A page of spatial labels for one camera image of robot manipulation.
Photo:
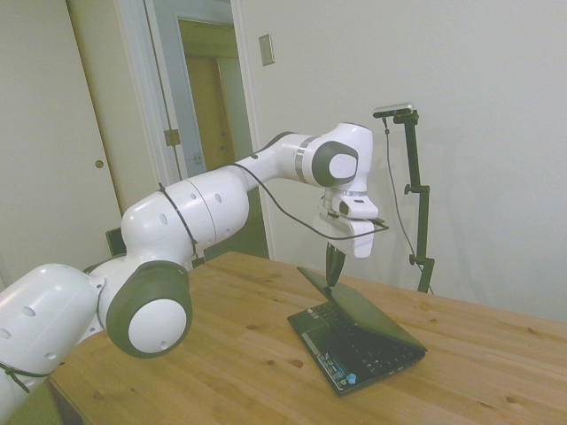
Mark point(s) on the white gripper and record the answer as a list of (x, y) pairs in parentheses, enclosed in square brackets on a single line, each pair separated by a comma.
[(361, 239)]

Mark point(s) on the black laptop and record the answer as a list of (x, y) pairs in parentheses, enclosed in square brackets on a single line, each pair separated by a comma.
[(367, 314)]

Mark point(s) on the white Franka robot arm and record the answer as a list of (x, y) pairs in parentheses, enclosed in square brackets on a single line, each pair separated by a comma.
[(199, 212)]

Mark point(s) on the wooden hallway door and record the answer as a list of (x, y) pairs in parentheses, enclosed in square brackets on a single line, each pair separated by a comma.
[(206, 110)]

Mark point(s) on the brass door hinge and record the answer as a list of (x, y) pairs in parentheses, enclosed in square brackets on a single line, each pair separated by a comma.
[(172, 137)]

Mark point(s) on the black box-shaped object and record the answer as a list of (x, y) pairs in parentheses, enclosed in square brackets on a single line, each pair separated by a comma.
[(114, 241)]

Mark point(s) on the white open door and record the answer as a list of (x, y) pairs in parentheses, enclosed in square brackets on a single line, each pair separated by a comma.
[(186, 97)]

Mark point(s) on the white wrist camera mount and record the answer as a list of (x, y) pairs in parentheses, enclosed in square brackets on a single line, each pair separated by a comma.
[(354, 207)]

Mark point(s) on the black camera stand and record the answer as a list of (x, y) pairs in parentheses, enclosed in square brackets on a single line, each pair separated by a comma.
[(414, 150)]

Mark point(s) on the grey exterior camera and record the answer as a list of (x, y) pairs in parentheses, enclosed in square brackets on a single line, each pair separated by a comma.
[(394, 109)]

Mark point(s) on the metal wall switch plate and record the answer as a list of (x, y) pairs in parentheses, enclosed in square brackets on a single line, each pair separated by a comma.
[(266, 50)]

